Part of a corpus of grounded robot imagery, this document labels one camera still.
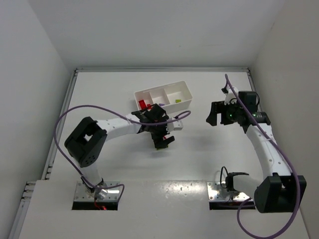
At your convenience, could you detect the red thin lego piece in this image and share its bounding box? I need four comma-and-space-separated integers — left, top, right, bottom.
138, 100, 153, 110

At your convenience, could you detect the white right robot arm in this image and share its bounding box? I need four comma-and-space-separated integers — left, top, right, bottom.
206, 91, 307, 213

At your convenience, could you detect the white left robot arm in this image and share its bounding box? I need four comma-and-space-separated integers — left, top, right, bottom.
64, 104, 182, 192

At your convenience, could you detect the white three-compartment container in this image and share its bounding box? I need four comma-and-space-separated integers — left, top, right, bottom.
134, 81, 193, 113

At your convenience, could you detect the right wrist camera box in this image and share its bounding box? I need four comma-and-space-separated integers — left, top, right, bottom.
221, 85, 238, 105

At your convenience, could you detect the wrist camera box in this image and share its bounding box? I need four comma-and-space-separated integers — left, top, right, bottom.
167, 120, 183, 133
221, 85, 238, 105

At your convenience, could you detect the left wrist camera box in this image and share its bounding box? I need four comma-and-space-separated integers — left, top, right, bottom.
167, 120, 183, 133

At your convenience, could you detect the aluminium frame rail right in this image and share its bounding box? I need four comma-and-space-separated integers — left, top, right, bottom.
245, 68, 285, 179

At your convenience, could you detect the aluminium frame rail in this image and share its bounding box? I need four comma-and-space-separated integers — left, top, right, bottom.
8, 69, 78, 239
245, 68, 285, 179

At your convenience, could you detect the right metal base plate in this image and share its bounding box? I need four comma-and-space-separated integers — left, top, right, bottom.
207, 181, 249, 203

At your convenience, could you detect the metal base plate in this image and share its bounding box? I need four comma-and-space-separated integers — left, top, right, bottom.
73, 181, 121, 203
207, 181, 249, 203

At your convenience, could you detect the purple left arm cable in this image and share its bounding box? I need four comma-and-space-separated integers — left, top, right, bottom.
54, 104, 192, 197

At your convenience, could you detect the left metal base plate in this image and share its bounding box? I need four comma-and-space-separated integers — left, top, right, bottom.
73, 181, 121, 203

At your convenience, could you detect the aluminium frame rail left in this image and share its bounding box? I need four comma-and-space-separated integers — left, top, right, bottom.
8, 69, 78, 239

